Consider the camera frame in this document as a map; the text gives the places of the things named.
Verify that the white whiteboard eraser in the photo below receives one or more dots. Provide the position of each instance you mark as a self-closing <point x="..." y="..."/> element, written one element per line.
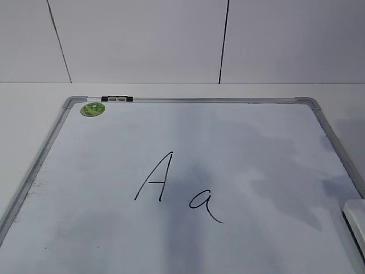
<point x="354" y="214"/>

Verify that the round green magnet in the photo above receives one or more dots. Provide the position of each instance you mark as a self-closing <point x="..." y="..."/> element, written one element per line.
<point x="92" y="109"/>

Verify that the white board with aluminium frame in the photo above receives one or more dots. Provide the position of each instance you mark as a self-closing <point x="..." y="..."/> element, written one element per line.
<point x="185" y="186"/>

